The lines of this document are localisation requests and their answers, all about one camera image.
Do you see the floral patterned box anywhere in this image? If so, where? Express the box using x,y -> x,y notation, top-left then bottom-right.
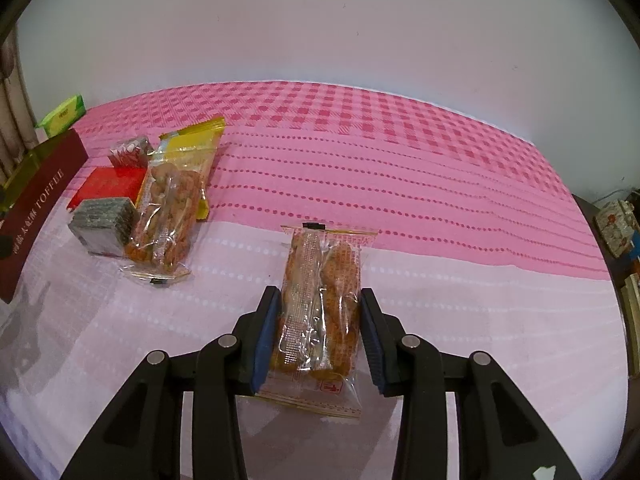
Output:
595,199 -> 637,257

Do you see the dark red gold tin box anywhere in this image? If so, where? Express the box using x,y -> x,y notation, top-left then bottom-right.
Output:
0,128 -> 89,304

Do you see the grey green snack packet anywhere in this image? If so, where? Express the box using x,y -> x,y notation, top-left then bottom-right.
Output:
68,198 -> 137,256

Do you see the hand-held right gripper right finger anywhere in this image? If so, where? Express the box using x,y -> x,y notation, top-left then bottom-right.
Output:
361,287 -> 568,480

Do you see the silver pink snack packet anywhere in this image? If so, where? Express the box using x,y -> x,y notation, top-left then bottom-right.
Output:
108,135 -> 154,169

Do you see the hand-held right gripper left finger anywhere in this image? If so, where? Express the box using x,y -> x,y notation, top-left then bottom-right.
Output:
59,286 -> 281,480

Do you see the clear fried snack packet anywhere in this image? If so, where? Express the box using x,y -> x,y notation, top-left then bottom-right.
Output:
255,222 -> 379,420
122,159 -> 209,287

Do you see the yellow snack packet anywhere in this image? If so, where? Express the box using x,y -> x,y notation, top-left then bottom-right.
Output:
159,117 -> 226,221

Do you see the beige patterned curtain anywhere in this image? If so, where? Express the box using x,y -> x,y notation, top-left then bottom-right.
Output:
0,35 -> 39,186

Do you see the green tissue pack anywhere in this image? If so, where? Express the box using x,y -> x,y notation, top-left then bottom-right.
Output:
35,93 -> 87,137

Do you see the red snack packet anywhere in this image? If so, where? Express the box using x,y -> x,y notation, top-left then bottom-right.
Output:
67,166 -> 149,211

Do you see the pink checked tablecloth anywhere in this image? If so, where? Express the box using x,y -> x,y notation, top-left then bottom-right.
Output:
0,80 -> 629,480

